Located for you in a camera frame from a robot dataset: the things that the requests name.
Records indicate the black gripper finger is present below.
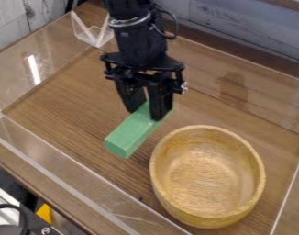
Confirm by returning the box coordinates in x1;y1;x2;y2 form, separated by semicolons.
115;81;147;113
148;82;172;121

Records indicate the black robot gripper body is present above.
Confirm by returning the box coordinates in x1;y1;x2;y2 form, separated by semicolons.
100;22;187;94

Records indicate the green rectangular block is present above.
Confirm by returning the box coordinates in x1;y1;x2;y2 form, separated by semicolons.
104;102;172;159

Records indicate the brown wooden bowl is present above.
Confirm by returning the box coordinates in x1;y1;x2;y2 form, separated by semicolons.
149;125;265;229

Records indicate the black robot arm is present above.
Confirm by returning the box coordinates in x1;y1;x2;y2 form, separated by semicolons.
100;0;185;121

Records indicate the yellow and black device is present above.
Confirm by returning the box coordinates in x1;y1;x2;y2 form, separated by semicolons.
16;198;92;235

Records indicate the clear acrylic enclosure wall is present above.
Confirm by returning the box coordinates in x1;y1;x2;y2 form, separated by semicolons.
0;17;299;235

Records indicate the black cable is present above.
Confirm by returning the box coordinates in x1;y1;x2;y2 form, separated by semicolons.
0;204;26;235

